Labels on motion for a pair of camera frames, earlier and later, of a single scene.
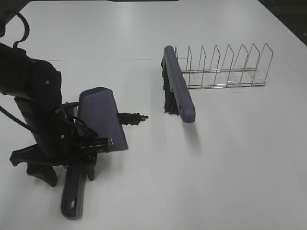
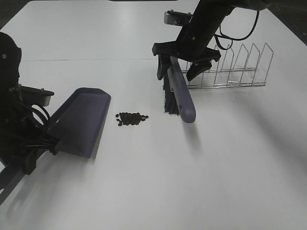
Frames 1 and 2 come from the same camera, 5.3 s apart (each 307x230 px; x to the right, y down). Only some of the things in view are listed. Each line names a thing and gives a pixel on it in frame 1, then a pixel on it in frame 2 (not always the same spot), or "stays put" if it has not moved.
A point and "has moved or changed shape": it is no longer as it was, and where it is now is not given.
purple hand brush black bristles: (178, 99) stays put
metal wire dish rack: (227, 69) stays put
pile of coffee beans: (127, 118) stays put
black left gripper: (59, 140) -> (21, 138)
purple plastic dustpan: (97, 108) has moved or changed shape
